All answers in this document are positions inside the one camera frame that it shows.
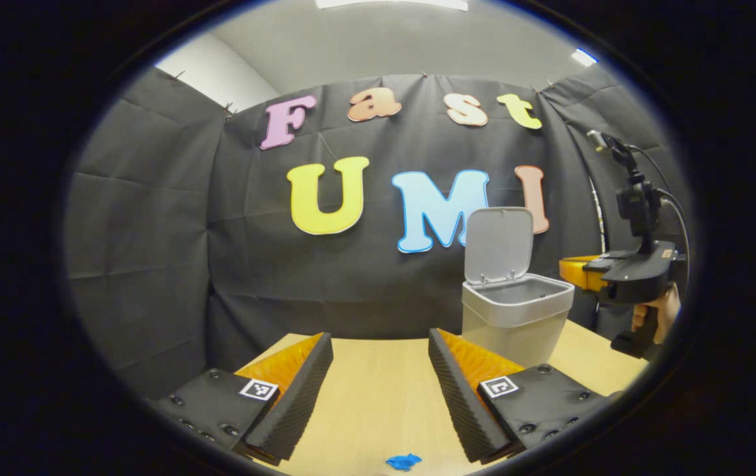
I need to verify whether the long ceiling light panel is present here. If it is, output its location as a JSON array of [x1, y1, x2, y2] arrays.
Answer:
[[317, 0, 469, 11]]

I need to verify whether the white desktop garbage bin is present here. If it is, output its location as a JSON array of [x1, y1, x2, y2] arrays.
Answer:
[[461, 206, 575, 369]]

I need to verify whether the black camera cable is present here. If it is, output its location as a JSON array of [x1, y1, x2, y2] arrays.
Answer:
[[629, 144, 691, 265]]

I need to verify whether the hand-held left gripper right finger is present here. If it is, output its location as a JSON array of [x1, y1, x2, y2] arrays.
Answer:
[[428, 328, 620, 465]]

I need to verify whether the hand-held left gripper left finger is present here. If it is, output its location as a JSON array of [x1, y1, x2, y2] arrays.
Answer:
[[156, 332, 334, 467]]

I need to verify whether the wooden desktop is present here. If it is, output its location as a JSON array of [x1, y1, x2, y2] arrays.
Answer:
[[235, 321, 650, 476]]

